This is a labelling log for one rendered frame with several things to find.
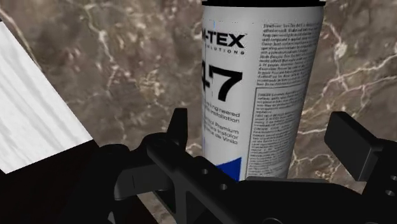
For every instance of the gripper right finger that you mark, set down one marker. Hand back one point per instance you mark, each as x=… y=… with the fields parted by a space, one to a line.
x=350 y=142

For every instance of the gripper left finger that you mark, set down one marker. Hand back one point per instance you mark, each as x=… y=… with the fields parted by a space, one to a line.
x=173 y=173

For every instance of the white spray can black cap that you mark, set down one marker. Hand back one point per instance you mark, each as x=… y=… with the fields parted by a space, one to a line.
x=279 y=62

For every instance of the white wood-grain block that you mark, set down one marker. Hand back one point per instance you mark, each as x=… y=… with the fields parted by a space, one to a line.
x=28 y=118

